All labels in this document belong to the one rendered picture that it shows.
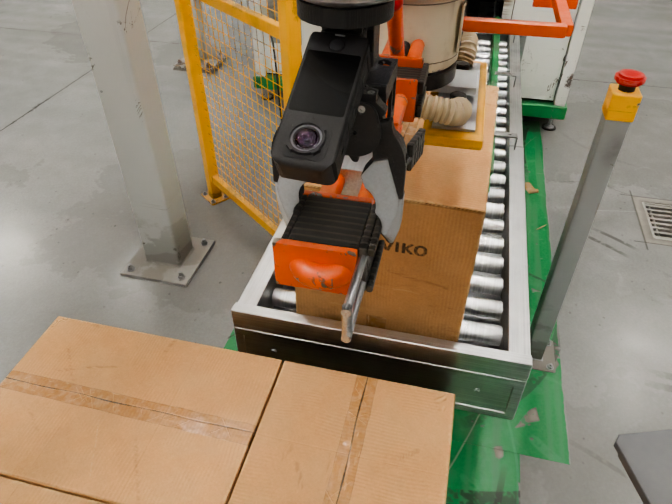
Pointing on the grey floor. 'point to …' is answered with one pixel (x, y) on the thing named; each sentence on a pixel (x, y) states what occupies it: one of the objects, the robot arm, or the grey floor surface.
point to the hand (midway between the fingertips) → (337, 231)
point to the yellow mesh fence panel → (290, 39)
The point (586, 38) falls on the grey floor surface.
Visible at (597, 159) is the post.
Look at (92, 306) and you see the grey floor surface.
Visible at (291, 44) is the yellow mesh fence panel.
